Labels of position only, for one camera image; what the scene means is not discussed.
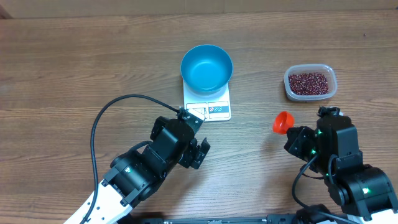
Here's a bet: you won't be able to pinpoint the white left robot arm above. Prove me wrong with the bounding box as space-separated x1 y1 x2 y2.
67 115 210 223

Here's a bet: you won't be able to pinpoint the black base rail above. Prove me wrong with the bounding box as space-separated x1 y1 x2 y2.
116 214 310 224

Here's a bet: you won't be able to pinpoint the red scoop blue handle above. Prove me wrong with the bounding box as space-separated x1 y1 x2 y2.
272 111 294 134

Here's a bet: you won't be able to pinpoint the red beans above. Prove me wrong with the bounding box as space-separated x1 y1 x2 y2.
288 72 329 95

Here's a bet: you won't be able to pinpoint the white digital kitchen scale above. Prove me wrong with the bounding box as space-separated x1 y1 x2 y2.
183 80 231 122

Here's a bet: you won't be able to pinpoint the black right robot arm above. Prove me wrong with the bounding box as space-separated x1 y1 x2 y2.
273 106 397 223

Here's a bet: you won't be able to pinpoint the clear plastic container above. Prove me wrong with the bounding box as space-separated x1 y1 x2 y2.
284 64 338 101

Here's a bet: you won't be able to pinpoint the teal blue bowl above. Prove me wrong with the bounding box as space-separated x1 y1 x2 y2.
180 44 234 95

